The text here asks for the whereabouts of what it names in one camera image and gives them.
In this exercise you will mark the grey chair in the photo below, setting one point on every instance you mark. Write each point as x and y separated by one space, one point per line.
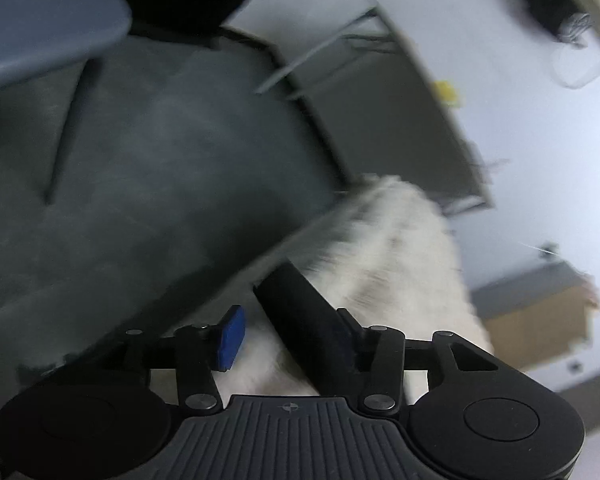
35 25

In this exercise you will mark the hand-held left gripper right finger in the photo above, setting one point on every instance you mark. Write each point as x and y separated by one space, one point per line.
382 360

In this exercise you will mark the white round container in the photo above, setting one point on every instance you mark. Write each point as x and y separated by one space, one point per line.
577 67

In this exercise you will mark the yellow object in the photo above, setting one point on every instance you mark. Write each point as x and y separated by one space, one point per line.
445 92

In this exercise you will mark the brown wooden cabinet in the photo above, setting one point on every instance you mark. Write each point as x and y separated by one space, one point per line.
535 317

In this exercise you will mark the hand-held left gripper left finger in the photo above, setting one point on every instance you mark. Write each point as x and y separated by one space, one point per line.
231 336

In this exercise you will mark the metal frame table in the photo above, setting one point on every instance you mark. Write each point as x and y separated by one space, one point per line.
390 125

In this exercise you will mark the white fluffy blanket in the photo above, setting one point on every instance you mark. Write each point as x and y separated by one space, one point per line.
395 260

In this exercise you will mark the blue and black garment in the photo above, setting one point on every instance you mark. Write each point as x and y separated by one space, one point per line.
305 320

